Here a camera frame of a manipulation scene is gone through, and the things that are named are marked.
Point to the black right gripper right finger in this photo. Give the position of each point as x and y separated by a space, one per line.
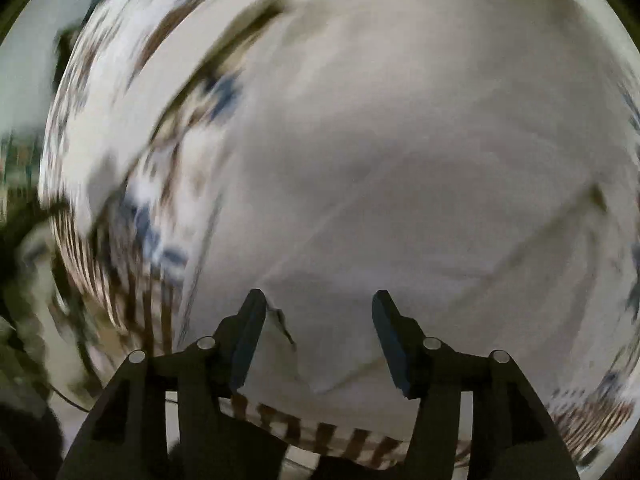
513 436

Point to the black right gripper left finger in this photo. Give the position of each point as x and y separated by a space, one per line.
160 418

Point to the white small garment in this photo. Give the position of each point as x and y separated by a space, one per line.
380 174

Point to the floral bed blanket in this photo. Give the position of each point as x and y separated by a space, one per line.
125 269

